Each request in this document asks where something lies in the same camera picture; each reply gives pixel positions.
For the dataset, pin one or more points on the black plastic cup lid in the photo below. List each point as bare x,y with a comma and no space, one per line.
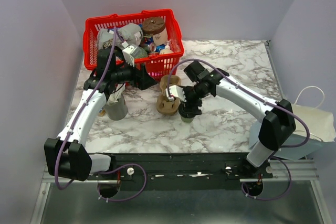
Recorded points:
190,115

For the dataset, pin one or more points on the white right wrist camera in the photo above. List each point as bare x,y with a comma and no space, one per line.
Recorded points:
175,92

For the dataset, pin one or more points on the grey rolled cloth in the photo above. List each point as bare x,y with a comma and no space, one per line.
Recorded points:
131,33

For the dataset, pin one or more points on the dark labelled snack bag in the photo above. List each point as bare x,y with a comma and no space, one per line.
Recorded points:
105,38

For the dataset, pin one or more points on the red plastic shopping basket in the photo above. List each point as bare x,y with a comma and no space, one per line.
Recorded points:
157,65

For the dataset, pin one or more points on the light blue paper bag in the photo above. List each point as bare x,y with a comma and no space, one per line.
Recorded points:
292,154

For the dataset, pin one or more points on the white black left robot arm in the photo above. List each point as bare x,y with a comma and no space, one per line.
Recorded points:
66,155

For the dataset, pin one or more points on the green paper coffee cup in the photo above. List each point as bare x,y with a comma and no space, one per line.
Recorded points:
187,120

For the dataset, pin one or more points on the white paper straws bundle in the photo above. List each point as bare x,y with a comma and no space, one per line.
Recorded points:
115,96

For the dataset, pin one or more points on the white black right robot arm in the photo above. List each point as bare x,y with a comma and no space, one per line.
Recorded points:
276,118

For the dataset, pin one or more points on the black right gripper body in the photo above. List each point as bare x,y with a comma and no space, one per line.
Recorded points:
194,94

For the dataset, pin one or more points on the small pump lotion bottle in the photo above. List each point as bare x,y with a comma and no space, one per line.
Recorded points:
167,49

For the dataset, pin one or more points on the brown lidded beige jar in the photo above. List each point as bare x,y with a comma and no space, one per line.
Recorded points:
155,28

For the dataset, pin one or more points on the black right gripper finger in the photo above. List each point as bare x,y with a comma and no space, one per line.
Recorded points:
183,110
196,110

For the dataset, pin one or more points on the green round sponge ball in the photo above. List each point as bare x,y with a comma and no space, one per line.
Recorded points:
142,53

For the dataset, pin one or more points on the white paper takeout bag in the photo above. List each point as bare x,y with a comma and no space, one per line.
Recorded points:
319,122

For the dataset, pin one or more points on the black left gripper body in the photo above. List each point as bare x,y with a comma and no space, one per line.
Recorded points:
125,74

